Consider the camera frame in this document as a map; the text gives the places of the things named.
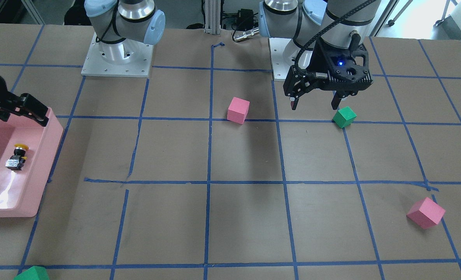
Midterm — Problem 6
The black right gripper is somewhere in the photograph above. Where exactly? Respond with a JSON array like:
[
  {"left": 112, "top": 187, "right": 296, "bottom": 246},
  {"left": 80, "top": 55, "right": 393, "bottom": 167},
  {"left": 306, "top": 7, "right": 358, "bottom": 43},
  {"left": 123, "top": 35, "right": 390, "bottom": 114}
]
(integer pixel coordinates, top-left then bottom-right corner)
[{"left": 0, "top": 76, "right": 49, "bottom": 126}]

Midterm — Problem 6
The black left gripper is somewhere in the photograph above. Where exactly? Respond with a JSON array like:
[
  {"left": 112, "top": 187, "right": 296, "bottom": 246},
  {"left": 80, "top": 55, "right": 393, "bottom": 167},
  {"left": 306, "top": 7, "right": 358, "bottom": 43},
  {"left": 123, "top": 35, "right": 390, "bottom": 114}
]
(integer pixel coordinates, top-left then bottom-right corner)
[{"left": 283, "top": 34, "right": 374, "bottom": 110}]

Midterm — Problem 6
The yellow emergency stop button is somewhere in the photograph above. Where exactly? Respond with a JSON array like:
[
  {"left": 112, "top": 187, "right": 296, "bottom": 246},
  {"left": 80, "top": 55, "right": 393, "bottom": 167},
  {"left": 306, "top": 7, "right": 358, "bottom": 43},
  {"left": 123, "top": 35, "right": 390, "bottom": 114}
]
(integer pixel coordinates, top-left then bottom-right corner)
[{"left": 5, "top": 143, "right": 29, "bottom": 171}]

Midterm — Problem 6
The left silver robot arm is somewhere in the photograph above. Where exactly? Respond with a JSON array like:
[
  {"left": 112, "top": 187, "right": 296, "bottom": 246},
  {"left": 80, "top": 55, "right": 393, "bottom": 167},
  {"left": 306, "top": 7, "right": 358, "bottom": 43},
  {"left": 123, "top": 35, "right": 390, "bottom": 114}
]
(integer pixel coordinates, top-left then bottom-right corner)
[{"left": 258, "top": 0, "right": 381, "bottom": 110}]

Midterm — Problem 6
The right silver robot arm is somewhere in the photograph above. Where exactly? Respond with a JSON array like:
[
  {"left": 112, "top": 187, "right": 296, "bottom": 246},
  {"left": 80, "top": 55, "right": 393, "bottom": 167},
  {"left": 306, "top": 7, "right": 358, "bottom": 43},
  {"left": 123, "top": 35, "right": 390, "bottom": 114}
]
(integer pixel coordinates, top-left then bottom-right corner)
[{"left": 0, "top": 0, "right": 166, "bottom": 126}]

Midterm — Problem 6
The green cube near base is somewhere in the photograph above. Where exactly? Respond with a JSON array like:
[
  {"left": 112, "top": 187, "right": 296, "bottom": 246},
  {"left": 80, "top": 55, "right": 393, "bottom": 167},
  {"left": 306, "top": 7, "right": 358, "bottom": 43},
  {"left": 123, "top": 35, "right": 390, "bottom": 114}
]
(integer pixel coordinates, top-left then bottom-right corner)
[{"left": 332, "top": 106, "right": 357, "bottom": 129}]

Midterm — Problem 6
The pink cube near centre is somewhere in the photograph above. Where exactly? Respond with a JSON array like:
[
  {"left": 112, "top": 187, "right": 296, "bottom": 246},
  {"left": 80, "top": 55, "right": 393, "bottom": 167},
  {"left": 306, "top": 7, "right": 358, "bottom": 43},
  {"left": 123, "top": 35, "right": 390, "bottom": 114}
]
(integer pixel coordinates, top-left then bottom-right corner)
[{"left": 226, "top": 97, "right": 250, "bottom": 125}]

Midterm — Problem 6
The pink cube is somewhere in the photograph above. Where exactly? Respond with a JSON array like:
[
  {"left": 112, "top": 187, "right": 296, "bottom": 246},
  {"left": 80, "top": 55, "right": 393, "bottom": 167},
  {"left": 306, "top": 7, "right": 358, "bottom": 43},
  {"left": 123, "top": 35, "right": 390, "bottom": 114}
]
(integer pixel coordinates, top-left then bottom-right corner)
[
  {"left": 226, "top": 97, "right": 250, "bottom": 125},
  {"left": 406, "top": 197, "right": 446, "bottom": 229}
]

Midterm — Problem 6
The pink plastic bin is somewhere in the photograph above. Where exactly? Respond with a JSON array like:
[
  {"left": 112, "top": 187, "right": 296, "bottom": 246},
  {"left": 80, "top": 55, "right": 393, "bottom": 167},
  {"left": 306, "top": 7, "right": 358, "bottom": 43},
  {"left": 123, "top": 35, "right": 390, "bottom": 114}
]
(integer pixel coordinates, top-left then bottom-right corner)
[{"left": 0, "top": 108, "right": 63, "bottom": 217}]

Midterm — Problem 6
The pink cube far side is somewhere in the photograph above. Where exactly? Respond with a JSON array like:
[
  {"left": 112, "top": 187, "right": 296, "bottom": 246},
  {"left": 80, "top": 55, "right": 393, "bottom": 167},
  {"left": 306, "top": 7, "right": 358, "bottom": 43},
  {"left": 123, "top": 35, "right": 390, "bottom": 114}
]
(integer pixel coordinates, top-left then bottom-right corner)
[{"left": 406, "top": 197, "right": 446, "bottom": 229}]

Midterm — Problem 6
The green cube near bin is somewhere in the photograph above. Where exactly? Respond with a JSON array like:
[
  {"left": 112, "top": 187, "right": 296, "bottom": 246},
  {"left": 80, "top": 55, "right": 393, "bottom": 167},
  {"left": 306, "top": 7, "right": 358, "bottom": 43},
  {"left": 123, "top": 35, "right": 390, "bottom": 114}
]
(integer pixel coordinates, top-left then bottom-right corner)
[{"left": 13, "top": 266, "right": 50, "bottom": 280}]

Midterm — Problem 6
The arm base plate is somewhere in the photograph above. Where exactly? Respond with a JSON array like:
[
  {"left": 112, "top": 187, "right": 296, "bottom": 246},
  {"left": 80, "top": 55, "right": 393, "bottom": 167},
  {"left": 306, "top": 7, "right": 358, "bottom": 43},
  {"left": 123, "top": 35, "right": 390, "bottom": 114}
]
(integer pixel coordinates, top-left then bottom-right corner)
[
  {"left": 268, "top": 37, "right": 334, "bottom": 82},
  {"left": 81, "top": 34, "right": 154, "bottom": 78}
]

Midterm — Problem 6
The aluminium frame post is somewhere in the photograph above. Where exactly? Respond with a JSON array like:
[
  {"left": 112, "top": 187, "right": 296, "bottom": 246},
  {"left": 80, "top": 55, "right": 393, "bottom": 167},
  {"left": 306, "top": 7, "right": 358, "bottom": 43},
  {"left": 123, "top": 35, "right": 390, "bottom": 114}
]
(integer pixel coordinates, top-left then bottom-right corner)
[{"left": 202, "top": 0, "right": 223, "bottom": 35}]

